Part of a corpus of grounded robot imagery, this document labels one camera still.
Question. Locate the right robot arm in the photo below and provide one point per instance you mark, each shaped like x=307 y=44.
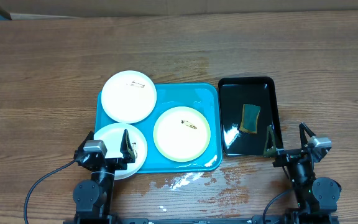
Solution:
x=316 y=196

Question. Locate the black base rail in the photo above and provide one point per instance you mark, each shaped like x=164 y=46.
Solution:
x=257 y=219

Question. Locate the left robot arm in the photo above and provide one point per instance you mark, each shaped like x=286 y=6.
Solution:
x=93 y=197

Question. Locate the teal plastic tray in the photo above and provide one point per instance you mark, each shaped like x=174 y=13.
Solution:
x=202 y=97

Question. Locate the yellow-green rimmed plate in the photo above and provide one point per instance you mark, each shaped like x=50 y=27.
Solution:
x=181 y=134

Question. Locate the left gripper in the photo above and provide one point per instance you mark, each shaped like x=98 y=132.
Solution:
x=125 y=150

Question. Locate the green yellow sponge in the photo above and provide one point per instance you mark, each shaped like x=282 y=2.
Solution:
x=249 y=120

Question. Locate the black rectangular tray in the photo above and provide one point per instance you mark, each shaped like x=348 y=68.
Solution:
x=233 y=93

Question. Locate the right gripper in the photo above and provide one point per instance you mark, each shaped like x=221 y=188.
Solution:
x=288 y=154

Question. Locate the white plate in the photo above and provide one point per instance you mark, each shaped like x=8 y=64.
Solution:
x=128 y=96
x=112 y=134

